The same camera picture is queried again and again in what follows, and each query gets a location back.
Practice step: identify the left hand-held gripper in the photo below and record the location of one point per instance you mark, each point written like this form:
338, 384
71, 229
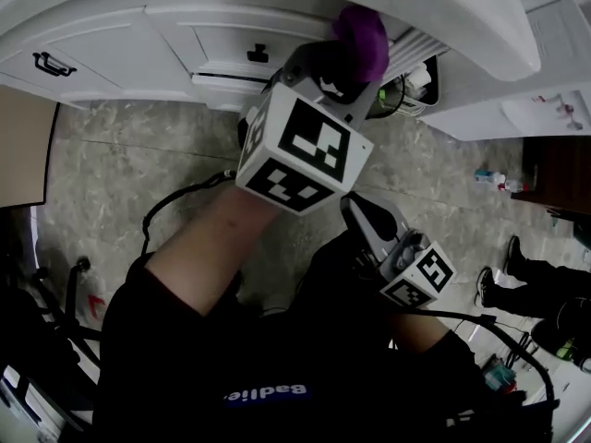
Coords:
314, 164

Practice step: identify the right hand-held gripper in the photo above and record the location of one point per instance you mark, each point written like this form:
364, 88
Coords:
415, 275

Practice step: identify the purple cloth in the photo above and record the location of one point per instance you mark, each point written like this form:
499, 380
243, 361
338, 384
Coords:
365, 39

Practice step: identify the white drawer with round knob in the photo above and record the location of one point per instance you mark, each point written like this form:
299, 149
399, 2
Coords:
217, 92

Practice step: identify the person's right forearm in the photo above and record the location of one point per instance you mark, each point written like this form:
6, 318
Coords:
415, 330

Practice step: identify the person's left forearm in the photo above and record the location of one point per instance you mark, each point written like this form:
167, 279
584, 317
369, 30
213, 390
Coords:
208, 247

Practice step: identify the green plastic bottle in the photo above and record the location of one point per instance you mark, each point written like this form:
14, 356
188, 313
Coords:
382, 95

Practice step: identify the white crumpled tissue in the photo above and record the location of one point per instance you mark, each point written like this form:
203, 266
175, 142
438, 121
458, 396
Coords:
419, 77

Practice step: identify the white vanity cabinet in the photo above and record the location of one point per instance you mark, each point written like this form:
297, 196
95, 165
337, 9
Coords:
415, 46

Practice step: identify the white trash bin black liner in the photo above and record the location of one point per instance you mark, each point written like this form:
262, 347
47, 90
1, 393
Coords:
433, 86

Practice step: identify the small bottle on floor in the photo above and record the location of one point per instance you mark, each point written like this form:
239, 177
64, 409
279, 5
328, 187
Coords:
487, 176

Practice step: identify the white vanity countertop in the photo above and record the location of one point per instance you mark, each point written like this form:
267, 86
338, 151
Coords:
461, 16

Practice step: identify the person's black shirt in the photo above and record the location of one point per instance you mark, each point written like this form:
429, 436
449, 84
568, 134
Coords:
277, 362

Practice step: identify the white printed paper sheet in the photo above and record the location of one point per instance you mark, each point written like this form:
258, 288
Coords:
531, 113

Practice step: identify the dark brown wooden cabinet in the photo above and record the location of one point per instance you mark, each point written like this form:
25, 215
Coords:
558, 173

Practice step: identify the teal box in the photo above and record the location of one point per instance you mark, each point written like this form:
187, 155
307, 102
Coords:
498, 376

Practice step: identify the white appliance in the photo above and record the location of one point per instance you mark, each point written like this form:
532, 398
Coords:
554, 30

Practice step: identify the beige wooden panel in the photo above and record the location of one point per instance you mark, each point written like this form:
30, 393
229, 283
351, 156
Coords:
23, 146

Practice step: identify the black chair frame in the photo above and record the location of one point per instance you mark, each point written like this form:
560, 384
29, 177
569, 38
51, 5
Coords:
69, 293

